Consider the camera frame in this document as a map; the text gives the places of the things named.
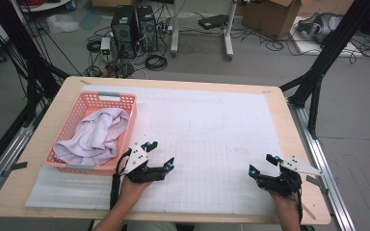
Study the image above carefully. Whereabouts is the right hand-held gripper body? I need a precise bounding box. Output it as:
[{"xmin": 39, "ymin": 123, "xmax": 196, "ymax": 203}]
[{"xmin": 255, "ymin": 155, "xmax": 324, "ymax": 198}]

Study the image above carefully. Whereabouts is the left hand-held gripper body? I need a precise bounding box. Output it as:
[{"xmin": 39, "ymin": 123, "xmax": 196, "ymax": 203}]
[{"xmin": 121, "ymin": 142, "xmax": 170, "ymax": 185}]

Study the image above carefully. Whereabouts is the lilac printed towel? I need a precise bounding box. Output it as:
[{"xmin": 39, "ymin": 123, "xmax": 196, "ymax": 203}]
[{"xmin": 52, "ymin": 107, "xmax": 131, "ymax": 167}]

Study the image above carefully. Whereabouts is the pink plastic basket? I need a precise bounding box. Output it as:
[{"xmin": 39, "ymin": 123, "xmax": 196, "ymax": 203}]
[{"xmin": 42, "ymin": 90, "xmax": 138, "ymax": 177}]

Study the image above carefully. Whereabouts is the person's right hand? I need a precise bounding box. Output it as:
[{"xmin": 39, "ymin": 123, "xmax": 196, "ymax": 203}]
[{"xmin": 269, "ymin": 191, "xmax": 303, "ymax": 223}]

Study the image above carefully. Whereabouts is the person's left hand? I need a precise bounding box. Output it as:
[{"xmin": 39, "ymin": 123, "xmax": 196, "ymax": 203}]
[{"xmin": 119, "ymin": 175, "xmax": 153, "ymax": 210}]

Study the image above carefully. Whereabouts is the white foam mat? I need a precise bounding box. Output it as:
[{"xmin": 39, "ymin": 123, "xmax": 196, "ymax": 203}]
[{"xmin": 24, "ymin": 84, "xmax": 285, "ymax": 217}]

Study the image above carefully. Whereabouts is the small white box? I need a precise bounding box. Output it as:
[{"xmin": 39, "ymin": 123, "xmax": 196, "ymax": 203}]
[{"xmin": 99, "ymin": 37, "xmax": 112, "ymax": 56}]

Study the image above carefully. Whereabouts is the white metal stand leg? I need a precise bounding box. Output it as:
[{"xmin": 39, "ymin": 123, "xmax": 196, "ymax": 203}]
[
  {"xmin": 223, "ymin": 0, "xmax": 239, "ymax": 62},
  {"xmin": 170, "ymin": 0, "xmax": 181, "ymax": 59}
]

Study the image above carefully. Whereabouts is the black computer tower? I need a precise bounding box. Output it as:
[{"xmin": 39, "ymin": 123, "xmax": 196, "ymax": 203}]
[
  {"xmin": 110, "ymin": 4, "xmax": 139, "ymax": 60},
  {"xmin": 136, "ymin": 5, "xmax": 159, "ymax": 53}
]

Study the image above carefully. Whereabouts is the white flat board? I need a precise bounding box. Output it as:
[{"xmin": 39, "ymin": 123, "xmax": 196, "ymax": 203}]
[{"xmin": 290, "ymin": 15, "xmax": 364, "ymax": 59}]

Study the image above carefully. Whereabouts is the black flat device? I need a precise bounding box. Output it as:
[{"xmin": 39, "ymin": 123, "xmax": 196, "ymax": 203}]
[{"xmin": 198, "ymin": 13, "xmax": 229, "ymax": 31}]

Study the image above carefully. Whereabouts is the grey rounded device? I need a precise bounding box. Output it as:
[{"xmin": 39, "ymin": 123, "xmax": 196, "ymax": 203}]
[{"xmin": 297, "ymin": 12, "xmax": 343, "ymax": 44}]

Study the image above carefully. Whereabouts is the teal plastic sheet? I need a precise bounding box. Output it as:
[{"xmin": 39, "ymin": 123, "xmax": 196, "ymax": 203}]
[{"xmin": 78, "ymin": 9, "xmax": 104, "ymax": 32}]

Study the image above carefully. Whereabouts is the brown cardboard box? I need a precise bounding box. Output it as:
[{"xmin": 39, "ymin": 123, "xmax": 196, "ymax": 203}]
[{"xmin": 242, "ymin": 0, "xmax": 303, "ymax": 41}]

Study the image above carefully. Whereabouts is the clear plastic bag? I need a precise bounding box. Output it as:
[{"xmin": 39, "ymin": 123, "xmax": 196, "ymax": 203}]
[{"xmin": 46, "ymin": 13, "xmax": 81, "ymax": 35}]

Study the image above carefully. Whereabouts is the white round table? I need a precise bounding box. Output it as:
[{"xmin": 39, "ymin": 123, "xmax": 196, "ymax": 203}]
[{"xmin": 18, "ymin": 0, "xmax": 73, "ymax": 13}]

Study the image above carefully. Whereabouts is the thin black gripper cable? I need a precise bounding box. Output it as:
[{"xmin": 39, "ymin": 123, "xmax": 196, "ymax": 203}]
[{"xmin": 295, "ymin": 187, "xmax": 304, "ymax": 225}]

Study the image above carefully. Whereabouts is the grey metal bracket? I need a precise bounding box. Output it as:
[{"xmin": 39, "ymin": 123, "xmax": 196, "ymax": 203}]
[
  {"xmin": 305, "ymin": 174, "xmax": 330, "ymax": 195},
  {"xmin": 1, "ymin": 161, "xmax": 29, "ymax": 177}
]

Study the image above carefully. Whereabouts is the black sleeved gripper cable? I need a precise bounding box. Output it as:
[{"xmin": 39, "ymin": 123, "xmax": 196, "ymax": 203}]
[{"xmin": 109, "ymin": 147, "xmax": 133, "ymax": 211}]

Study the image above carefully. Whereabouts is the aluminium rail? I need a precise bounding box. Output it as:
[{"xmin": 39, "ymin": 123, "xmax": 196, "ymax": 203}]
[
  {"xmin": 287, "ymin": 99, "xmax": 356, "ymax": 231},
  {"xmin": 0, "ymin": 105, "xmax": 44, "ymax": 210}
]

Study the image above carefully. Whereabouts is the coiled black cable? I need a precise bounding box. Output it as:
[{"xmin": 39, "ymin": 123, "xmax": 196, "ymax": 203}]
[{"xmin": 145, "ymin": 54, "xmax": 169, "ymax": 72}]

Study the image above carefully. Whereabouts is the black metal frame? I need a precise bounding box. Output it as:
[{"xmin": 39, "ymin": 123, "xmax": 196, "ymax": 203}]
[
  {"xmin": 0, "ymin": 0, "xmax": 71, "ymax": 182},
  {"xmin": 278, "ymin": 0, "xmax": 370, "ymax": 141}
]

